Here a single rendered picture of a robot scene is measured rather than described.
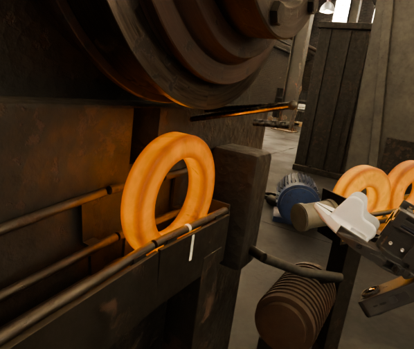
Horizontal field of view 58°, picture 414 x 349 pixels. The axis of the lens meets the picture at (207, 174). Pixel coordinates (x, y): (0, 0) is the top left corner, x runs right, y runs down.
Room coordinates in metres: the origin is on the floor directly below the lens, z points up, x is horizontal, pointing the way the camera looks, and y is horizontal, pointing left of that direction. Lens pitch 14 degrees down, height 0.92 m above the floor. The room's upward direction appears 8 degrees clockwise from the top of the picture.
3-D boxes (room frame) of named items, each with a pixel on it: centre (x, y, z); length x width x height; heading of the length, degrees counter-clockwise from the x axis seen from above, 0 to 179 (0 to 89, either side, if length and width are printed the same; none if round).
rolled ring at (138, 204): (0.51, 0.04, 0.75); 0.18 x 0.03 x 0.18; 150
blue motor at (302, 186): (2.68, -0.69, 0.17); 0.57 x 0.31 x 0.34; 171
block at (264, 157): (0.72, -0.06, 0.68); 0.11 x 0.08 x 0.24; 61
